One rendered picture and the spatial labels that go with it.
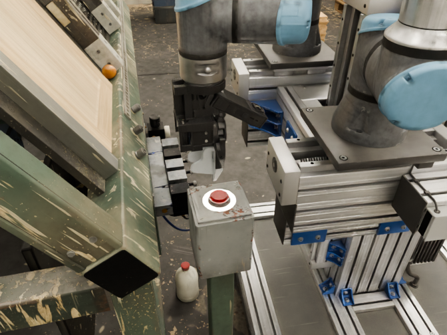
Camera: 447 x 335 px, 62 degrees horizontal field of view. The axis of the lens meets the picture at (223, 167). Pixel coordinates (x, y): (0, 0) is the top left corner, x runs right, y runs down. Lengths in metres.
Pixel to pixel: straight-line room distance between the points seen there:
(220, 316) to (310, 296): 0.57
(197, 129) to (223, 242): 0.26
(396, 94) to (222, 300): 0.64
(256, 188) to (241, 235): 1.49
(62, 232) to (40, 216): 0.05
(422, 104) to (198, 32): 0.34
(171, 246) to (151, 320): 1.02
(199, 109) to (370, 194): 0.44
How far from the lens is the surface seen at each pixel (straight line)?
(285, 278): 1.56
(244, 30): 0.56
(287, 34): 0.56
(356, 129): 0.79
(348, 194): 0.85
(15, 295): 0.90
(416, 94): 0.60
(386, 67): 0.62
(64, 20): 1.44
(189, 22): 0.56
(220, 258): 0.81
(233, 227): 0.75
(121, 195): 0.86
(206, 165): 0.68
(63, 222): 0.70
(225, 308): 1.02
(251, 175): 2.35
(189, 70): 0.58
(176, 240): 1.96
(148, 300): 0.89
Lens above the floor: 1.45
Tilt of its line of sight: 37 degrees down
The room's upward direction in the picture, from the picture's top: straight up
